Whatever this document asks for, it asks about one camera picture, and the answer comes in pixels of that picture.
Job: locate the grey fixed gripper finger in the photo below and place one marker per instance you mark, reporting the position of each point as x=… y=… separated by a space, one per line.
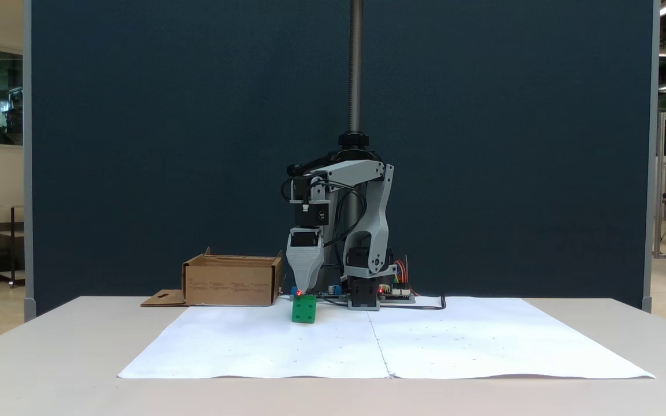
x=305 y=266

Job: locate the green die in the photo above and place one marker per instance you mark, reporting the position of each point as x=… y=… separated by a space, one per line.
x=304 y=311

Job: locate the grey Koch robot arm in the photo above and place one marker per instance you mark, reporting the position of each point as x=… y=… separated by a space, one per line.
x=376 y=219

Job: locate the blue circuit board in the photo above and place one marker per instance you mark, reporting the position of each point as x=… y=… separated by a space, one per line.
x=330 y=293

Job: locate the brown cardboard box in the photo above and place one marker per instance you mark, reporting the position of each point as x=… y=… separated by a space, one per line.
x=229 y=286

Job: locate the white paper sheet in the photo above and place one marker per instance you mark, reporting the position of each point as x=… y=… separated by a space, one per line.
x=495 y=341
x=263 y=346

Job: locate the dark blue partition panel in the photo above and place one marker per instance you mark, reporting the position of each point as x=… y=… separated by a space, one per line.
x=194 y=144

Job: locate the threaded metal pole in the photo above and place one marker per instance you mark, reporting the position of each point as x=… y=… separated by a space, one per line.
x=355 y=63

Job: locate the dark shelf cart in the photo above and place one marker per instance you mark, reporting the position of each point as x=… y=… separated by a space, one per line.
x=10 y=248

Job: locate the framed wall window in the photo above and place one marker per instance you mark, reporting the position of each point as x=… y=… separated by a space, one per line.
x=4 y=98

